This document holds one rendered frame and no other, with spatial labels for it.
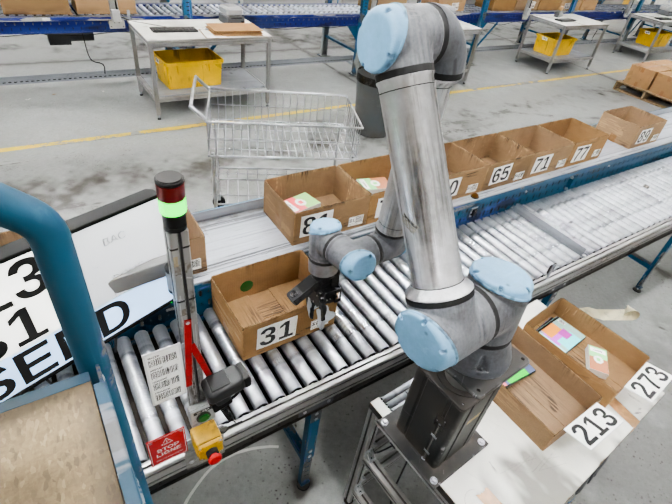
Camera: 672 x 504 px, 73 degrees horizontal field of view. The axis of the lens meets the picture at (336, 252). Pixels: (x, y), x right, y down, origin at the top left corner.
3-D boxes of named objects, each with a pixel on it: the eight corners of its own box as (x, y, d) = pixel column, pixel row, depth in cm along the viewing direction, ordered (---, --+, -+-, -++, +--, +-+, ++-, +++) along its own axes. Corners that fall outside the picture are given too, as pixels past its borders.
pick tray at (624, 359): (604, 409, 165) (618, 393, 158) (515, 339, 186) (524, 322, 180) (638, 373, 180) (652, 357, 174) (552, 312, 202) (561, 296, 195)
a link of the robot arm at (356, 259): (385, 246, 122) (355, 226, 130) (351, 260, 115) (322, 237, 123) (381, 274, 127) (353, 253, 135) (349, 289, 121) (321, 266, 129)
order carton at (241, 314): (242, 361, 162) (242, 329, 152) (211, 307, 180) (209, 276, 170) (334, 323, 181) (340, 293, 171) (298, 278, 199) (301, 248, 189)
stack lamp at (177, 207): (163, 219, 83) (159, 191, 80) (155, 205, 86) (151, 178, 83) (190, 213, 86) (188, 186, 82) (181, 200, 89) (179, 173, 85)
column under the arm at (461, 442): (487, 445, 148) (526, 385, 128) (433, 490, 135) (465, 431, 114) (431, 386, 163) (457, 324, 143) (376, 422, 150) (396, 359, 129)
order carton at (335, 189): (292, 246, 195) (294, 213, 185) (262, 211, 214) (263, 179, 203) (366, 225, 214) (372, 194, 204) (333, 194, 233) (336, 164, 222)
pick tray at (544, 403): (542, 452, 148) (555, 436, 142) (458, 366, 172) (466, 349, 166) (590, 413, 162) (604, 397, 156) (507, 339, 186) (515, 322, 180)
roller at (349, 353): (353, 373, 169) (356, 364, 167) (287, 286, 202) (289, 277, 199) (363, 369, 172) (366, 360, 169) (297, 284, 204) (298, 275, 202)
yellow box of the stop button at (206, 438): (201, 467, 127) (199, 454, 122) (191, 442, 132) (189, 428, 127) (250, 443, 134) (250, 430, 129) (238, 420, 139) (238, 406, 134)
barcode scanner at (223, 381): (255, 396, 124) (250, 375, 117) (214, 418, 120) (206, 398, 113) (245, 378, 129) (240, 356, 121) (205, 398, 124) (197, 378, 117)
